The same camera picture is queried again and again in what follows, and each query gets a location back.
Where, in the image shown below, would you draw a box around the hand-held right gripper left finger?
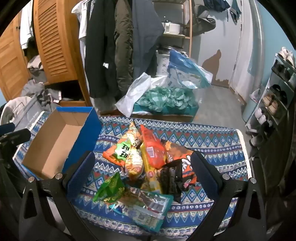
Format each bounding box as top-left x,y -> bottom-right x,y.
18,151 -> 96,241

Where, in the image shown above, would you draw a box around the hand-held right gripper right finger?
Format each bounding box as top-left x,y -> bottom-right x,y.
190,151 -> 269,241

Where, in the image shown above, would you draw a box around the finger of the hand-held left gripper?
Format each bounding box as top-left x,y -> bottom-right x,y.
0,128 -> 31,143
0,123 -> 16,133

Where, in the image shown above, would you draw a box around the orange and black snack packet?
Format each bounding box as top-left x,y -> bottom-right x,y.
162,140 -> 198,186

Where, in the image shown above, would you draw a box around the blue cardboard box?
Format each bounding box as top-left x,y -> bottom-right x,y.
22,107 -> 102,180

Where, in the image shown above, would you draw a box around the yellow orange patterned snack packet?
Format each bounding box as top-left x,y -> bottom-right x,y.
122,122 -> 145,181

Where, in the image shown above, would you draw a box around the white hoodie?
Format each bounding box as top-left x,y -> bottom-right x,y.
0,96 -> 31,126

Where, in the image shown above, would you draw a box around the blue patterned tablecloth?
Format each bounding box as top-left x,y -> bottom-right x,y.
13,111 -> 251,241

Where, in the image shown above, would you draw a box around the grey printed bag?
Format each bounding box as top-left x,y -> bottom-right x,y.
17,95 -> 60,130

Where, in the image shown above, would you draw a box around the grey clothes pile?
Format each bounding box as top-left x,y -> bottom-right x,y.
22,54 -> 63,102

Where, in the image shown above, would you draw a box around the red orange snack packet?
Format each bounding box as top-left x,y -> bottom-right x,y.
140,125 -> 166,169

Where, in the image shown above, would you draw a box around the teal clear snack packet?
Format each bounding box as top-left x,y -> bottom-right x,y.
109,189 -> 174,233

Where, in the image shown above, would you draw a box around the teal green crumpled cloth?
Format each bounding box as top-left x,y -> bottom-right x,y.
135,87 -> 197,112

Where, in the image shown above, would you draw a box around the wooden wardrobe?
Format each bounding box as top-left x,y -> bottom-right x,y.
0,0 -> 93,107

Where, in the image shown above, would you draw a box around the louvered wooden wardrobe door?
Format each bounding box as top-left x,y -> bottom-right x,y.
33,0 -> 78,84

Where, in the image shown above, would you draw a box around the group of assorted shoes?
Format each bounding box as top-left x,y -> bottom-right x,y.
248,46 -> 296,146

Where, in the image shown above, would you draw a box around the white garment in wardrobe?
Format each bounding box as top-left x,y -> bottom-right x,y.
20,0 -> 35,50

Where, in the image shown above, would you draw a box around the white plastic bag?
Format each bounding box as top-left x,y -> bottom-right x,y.
115,72 -> 171,117

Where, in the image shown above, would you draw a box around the blue plastic bag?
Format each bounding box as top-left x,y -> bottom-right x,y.
168,50 -> 213,90

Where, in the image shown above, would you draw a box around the black hanging jacket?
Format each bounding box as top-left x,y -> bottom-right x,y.
84,0 -> 121,99

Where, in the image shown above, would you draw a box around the white bucket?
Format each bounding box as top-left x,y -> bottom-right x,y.
156,45 -> 183,77

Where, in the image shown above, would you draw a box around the shoe rack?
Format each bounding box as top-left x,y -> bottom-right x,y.
245,53 -> 296,149

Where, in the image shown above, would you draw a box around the white hanging shirt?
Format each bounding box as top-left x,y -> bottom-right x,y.
71,0 -> 93,61

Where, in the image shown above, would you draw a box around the white door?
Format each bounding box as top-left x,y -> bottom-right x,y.
229,0 -> 265,98

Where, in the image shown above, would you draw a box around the wooden shelf rack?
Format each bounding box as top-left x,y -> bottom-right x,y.
153,0 -> 193,58

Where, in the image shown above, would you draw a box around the grey blue hanging coat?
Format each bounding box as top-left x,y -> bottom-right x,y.
132,0 -> 166,78

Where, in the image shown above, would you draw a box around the dark backpack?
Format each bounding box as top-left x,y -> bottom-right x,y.
192,5 -> 216,36

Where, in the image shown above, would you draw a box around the white pot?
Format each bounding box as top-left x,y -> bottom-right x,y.
161,22 -> 182,35

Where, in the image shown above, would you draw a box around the blue hanging clothes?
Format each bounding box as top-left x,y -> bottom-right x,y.
203,0 -> 241,25

